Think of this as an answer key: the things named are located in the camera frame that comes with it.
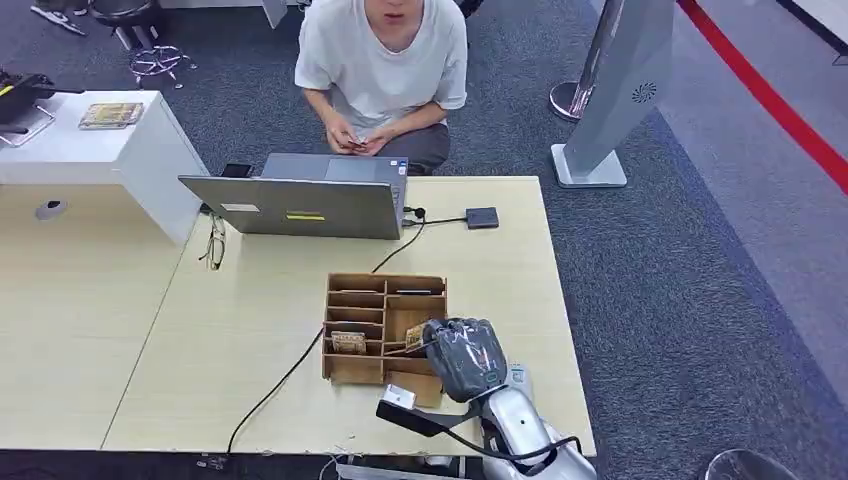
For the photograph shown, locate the person's left hand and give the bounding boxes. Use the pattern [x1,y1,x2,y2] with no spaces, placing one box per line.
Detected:
[356,128,393,158]

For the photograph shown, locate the person's right hand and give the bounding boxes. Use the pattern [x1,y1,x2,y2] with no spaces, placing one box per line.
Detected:
[323,124,362,156]

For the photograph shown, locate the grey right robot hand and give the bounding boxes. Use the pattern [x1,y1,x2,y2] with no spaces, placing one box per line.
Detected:
[423,317,511,405]

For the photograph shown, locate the printed card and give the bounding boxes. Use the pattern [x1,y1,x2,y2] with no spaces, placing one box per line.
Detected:
[404,321,432,351]

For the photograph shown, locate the person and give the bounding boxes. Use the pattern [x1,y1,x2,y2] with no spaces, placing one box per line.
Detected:
[294,0,469,178]

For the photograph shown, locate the grey laptop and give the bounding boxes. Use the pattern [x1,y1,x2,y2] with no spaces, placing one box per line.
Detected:
[178,152,411,242]

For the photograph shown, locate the wooden card box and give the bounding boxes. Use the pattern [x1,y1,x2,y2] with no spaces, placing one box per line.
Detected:
[321,272,449,409]

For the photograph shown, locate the black hub box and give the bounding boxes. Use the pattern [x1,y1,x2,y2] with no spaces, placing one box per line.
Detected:
[464,206,501,231]

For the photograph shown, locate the eyeglasses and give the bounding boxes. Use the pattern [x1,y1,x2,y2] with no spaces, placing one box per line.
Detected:
[197,212,229,272]

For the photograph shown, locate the chrome stool base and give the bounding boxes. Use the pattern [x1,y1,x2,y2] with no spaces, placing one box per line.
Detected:
[128,44,199,91]

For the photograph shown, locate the flat card tray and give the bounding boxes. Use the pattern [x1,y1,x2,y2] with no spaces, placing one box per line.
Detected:
[77,101,146,131]

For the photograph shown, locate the grey kiosk stand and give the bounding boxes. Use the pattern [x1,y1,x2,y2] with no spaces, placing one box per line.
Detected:
[550,0,678,191]

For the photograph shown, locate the white cabinet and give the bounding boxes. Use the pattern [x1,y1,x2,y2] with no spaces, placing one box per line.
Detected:
[0,89,211,247]

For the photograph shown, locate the black stool seat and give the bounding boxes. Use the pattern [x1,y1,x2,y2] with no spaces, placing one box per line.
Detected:
[88,0,168,52]

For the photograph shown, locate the grey desk grommet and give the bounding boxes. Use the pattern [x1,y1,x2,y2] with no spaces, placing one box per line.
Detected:
[34,198,69,222]

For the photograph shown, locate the round metal stool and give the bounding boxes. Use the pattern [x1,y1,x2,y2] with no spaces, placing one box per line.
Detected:
[703,447,807,480]

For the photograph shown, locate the silver stand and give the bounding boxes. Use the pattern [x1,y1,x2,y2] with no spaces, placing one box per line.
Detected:
[0,104,58,149]

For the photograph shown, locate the black device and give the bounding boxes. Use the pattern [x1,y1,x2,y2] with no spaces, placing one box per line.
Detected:
[0,66,86,127]

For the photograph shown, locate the red floor tape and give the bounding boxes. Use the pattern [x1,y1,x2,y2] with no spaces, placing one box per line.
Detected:
[675,0,848,197]

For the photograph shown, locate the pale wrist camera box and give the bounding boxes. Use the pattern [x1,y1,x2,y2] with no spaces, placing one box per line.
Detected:
[382,384,419,411]

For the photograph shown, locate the black camera bracket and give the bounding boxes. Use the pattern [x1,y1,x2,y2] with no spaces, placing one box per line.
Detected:
[375,399,486,439]

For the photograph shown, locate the black power cable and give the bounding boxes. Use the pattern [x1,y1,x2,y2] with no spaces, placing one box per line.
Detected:
[225,206,429,458]

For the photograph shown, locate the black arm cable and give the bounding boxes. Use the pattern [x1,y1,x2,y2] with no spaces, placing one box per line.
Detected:
[442,427,584,464]

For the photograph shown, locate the black hub cable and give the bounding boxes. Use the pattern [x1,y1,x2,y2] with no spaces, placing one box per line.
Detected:
[401,215,468,229]

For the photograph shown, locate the chrome post with round base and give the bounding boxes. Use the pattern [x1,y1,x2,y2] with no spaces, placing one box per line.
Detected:
[548,0,628,125]

